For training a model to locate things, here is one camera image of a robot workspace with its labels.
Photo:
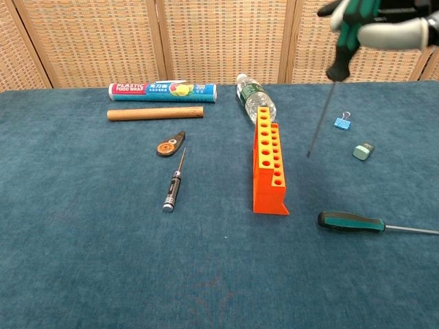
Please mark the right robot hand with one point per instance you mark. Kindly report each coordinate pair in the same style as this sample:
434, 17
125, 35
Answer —
394, 34

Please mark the small striped green screwdriver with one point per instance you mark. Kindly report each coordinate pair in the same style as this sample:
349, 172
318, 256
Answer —
346, 34

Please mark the large green black screwdriver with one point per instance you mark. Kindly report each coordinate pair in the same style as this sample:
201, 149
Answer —
343, 222

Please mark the orange tool holder rack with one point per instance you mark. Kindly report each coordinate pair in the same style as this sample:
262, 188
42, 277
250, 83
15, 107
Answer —
267, 195

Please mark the blue binder clip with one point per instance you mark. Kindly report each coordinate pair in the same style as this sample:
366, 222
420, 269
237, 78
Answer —
341, 123

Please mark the clear plastic water bottle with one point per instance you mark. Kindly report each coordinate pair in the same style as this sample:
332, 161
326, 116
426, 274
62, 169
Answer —
252, 92

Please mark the plastic food wrap roll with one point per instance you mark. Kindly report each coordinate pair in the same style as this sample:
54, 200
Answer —
161, 90

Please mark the wooden rod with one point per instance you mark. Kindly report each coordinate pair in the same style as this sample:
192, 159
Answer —
154, 113

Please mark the black orange tape measure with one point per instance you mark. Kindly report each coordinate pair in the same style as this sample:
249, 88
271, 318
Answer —
166, 149

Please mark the black precision screwdriver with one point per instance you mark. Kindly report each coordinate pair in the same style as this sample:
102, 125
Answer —
171, 192

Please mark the bamboo folding screen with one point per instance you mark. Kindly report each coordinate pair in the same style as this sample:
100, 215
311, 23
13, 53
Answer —
103, 41

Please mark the blue carpet table mat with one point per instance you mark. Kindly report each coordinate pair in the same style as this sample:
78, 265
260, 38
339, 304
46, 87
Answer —
103, 257

